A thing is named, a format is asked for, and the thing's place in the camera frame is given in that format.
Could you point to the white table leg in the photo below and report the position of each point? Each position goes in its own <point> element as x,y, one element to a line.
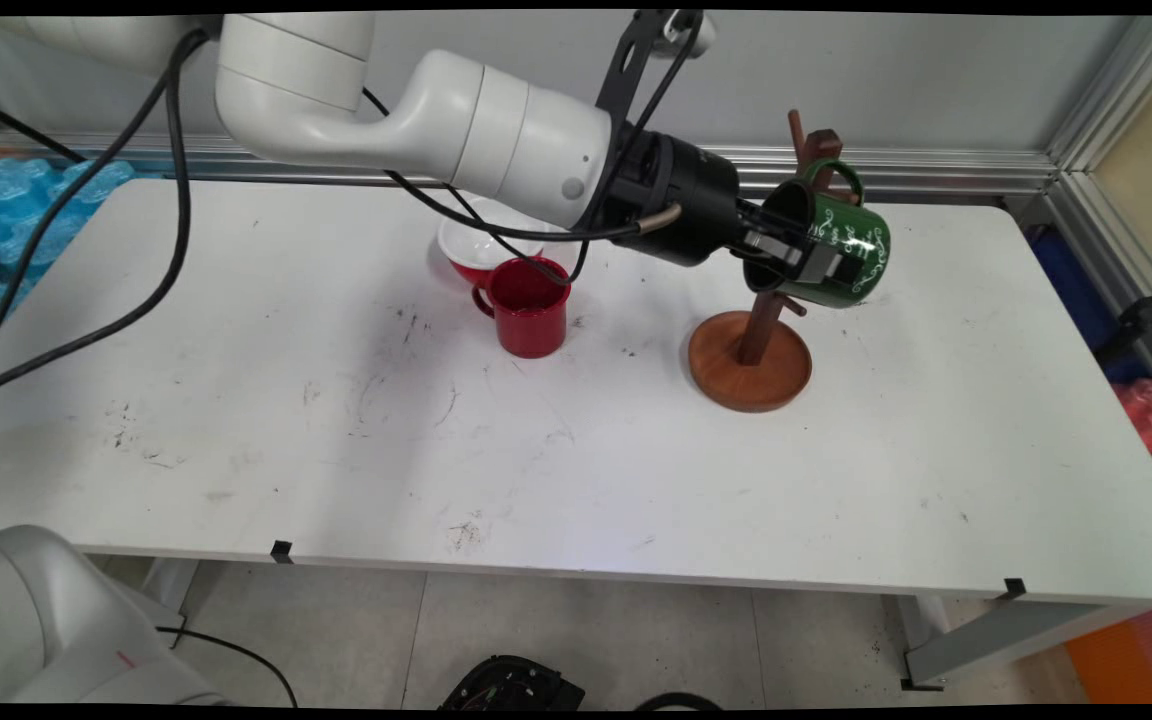
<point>168,595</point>

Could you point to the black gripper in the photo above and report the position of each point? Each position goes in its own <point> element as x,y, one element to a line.
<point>681,200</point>

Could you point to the small black table clip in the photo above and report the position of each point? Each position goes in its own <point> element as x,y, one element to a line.
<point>282,551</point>
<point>1014,588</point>

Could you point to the small grey wrist camera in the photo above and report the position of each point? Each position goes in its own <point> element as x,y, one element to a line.
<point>688,30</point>

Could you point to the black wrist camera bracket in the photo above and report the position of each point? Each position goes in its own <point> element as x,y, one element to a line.
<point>626,70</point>

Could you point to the aluminium frame corner post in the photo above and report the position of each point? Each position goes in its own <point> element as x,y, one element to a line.
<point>1116,130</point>

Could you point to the black device on floor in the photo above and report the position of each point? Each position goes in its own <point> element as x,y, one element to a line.
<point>511,685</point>

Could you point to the grey metal table leg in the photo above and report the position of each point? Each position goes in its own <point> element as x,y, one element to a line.
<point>1006,635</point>

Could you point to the red enamel mug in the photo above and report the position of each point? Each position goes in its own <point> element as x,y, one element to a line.
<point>534,325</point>

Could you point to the red plastic bag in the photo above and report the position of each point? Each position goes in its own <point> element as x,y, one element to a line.
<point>1151,420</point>

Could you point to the green enamel mug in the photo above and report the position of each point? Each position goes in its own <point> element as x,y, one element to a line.
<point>851,255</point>

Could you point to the blue container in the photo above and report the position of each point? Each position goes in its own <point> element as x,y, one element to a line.
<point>1076,290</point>

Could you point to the wooden mug tree stand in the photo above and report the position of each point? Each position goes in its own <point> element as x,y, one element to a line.
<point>751,370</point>

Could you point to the orange box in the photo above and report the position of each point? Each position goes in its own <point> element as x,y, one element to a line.
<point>1126,660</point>

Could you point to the aluminium frame rail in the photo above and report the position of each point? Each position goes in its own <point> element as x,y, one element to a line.
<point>936,170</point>

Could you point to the red bowl white inside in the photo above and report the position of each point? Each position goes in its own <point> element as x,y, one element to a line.
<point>471,245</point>

